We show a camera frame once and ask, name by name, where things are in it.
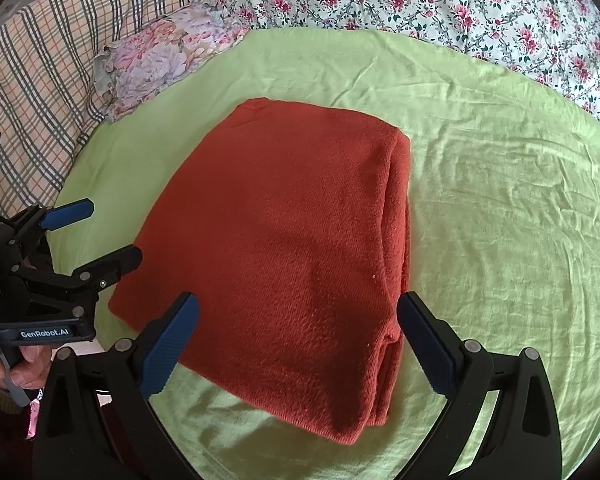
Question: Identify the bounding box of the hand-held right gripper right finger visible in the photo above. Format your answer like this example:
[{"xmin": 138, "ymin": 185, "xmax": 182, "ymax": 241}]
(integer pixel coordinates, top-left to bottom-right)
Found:
[{"xmin": 397, "ymin": 291, "xmax": 563, "ymax": 480}]

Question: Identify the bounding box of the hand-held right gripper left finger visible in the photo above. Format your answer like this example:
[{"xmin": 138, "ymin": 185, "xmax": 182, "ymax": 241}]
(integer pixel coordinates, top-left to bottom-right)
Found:
[{"xmin": 32, "ymin": 291, "xmax": 200, "ymax": 480}]

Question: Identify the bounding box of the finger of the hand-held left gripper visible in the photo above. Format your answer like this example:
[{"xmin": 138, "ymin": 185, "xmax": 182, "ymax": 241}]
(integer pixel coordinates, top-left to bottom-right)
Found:
[
  {"xmin": 15, "ymin": 245, "xmax": 143, "ymax": 306},
  {"xmin": 0, "ymin": 198, "xmax": 95, "ymax": 241}
]

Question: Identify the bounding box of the orange knit sweater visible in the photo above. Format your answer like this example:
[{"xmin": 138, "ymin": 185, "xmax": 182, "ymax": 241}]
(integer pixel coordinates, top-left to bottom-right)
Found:
[{"xmin": 107, "ymin": 97, "xmax": 413, "ymax": 447}]

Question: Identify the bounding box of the person's left hand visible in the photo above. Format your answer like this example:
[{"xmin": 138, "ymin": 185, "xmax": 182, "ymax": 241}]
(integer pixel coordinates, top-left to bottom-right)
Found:
[{"xmin": 0, "ymin": 341, "xmax": 53, "ymax": 391}]

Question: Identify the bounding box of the pink ribbon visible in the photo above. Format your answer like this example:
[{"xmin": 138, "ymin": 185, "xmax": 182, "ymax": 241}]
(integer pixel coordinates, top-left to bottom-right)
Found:
[{"xmin": 26, "ymin": 387, "xmax": 43, "ymax": 438}]

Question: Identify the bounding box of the light green bed sheet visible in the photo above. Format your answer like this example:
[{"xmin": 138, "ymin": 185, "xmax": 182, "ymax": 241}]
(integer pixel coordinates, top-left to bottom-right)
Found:
[{"xmin": 40, "ymin": 27, "xmax": 600, "ymax": 480}]

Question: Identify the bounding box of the pastel floral pillow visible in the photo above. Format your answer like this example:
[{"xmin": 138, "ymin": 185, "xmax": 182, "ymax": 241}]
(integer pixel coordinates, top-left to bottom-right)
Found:
[{"xmin": 92, "ymin": 2, "xmax": 251, "ymax": 123}]

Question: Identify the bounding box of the rose print bed sheet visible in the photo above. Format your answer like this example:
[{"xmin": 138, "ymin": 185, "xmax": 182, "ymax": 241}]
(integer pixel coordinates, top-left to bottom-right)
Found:
[{"xmin": 200, "ymin": 0, "xmax": 600, "ymax": 138}]

